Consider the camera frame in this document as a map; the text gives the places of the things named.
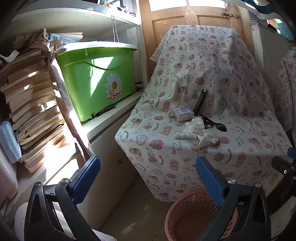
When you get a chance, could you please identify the bear printed bed sheet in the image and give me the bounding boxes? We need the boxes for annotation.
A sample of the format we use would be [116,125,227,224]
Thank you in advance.
[115,24,294,203]

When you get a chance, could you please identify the colourful tissue packet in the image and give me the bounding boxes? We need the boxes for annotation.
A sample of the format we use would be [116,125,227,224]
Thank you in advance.
[170,101,194,122]

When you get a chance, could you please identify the green plastic tub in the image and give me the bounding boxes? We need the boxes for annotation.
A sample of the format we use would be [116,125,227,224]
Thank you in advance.
[55,42,138,122]

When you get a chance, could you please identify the white tissue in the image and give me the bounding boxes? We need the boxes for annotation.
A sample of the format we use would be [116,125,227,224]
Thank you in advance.
[174,117,206,140]
[198,132,221,147]

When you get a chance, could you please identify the blue lidded plastic box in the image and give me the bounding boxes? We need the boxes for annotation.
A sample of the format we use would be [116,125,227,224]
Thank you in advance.
[0,121,23,164]

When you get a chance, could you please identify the white pink printed cloth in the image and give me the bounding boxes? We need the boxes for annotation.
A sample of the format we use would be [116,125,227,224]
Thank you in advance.
[14,201,70,241]

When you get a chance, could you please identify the white shelf unit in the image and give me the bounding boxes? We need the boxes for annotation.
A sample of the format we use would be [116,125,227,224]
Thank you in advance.
[0,7,145,209]

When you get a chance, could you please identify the pink plastic basket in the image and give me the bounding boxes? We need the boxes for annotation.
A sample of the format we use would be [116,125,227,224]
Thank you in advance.
[165,188,238,241]

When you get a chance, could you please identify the white hanging cord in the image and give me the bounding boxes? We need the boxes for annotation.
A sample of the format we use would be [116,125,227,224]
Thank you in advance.
[111,14,120,43]

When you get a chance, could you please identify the wooden door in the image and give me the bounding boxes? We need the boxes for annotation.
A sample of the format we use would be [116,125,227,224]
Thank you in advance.
[139,0,255,86]

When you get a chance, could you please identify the beige cloth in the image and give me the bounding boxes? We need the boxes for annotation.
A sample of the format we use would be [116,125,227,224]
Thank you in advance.
[13,28,55,61]

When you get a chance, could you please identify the pink patterned tablecloth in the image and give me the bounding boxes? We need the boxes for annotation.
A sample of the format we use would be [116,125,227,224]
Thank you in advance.
[273,55,296,133]

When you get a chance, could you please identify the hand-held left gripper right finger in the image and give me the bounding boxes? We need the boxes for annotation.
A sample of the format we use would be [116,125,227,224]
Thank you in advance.
[195,156,271,241]

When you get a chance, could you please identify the white cabinet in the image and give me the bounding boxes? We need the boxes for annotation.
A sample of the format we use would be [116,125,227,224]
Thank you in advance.
[82,89,149,230]

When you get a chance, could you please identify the blue striped cloth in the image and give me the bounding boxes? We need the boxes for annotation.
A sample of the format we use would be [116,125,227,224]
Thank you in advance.
[245,0,286,21]

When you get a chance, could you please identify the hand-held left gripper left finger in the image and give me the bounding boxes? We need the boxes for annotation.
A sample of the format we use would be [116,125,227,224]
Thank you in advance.
[24,156,102,241]

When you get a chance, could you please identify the black comb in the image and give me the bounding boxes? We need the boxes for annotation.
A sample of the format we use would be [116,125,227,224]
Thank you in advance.
[193,89,207,117]

